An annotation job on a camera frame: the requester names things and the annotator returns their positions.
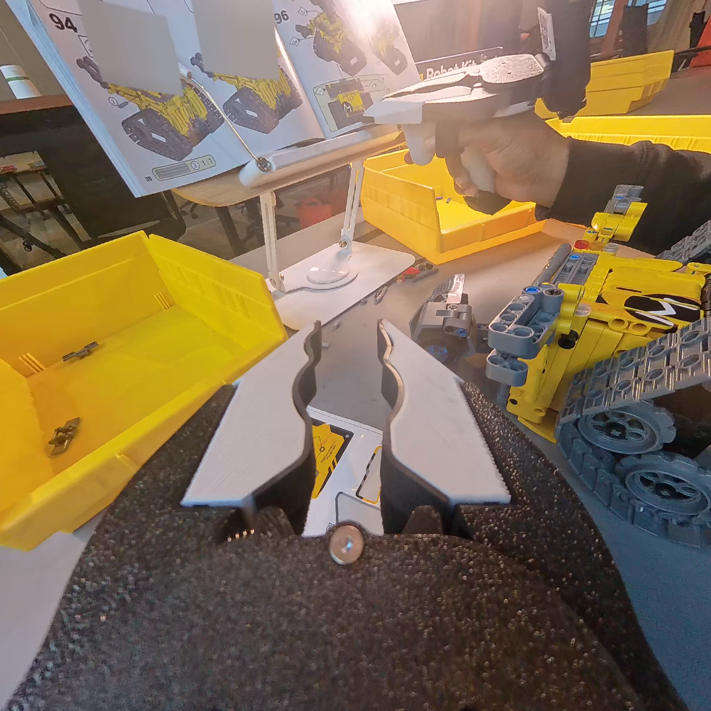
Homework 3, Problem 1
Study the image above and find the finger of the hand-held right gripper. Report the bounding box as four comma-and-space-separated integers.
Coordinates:
362, 96, 491, 125
382, 74, 480, 103

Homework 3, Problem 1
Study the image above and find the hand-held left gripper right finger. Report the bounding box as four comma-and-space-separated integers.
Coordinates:
377, 319, 512, 506

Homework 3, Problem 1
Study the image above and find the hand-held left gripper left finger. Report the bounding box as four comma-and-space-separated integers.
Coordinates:
181, 320, 324, 508

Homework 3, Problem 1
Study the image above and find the white sticker sheet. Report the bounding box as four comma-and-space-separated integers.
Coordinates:
303, 405, 385, 538

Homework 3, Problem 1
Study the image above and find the yellow grey toy tracked vehicle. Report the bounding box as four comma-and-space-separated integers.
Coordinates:
485, 185, 711, 549

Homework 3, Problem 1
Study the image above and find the person's right forearm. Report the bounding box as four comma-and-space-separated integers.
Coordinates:
536, 139, 711, 253

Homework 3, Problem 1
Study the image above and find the person's right hand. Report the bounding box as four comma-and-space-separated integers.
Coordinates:
460, 113, 573, 207

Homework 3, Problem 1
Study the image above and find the blue toy kit box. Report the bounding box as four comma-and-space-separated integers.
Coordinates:
414, 46, 505, 84

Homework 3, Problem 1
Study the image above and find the grey toy motor block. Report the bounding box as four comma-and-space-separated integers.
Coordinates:
410, 272, 480, 362

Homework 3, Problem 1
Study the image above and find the white book stand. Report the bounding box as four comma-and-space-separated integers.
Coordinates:
172, 125, 417, 331

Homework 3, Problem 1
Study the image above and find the toy instruction booklet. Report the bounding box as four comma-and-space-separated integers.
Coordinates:
6, 0, 421, 199

